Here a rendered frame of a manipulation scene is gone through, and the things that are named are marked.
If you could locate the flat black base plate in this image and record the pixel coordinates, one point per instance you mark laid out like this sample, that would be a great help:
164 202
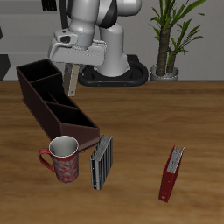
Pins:
137 76

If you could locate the red patterned mug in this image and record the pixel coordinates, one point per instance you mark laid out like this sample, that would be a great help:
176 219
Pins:
65 167

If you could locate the dark block by wall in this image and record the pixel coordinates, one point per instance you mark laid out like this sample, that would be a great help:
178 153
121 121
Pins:
3 68

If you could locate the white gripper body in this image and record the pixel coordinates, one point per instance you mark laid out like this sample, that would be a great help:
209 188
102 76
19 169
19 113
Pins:
78 55

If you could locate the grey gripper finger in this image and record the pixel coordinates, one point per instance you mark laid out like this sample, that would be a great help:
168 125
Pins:
67 74
73 81

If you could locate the red book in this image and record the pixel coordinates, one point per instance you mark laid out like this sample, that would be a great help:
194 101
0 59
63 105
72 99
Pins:
168 182

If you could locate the black wall panel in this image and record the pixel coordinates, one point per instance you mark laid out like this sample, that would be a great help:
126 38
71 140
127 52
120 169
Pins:
49 5

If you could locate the dark brown desk caddy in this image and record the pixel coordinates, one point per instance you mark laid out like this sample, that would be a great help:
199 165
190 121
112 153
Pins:
59 116

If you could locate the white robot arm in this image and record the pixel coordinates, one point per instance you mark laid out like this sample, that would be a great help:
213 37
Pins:
112 55

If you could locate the green pot plant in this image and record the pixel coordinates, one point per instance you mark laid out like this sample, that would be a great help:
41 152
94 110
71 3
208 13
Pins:
163 43

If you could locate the black book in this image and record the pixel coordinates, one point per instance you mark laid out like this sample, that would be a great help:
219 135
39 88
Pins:
102 166

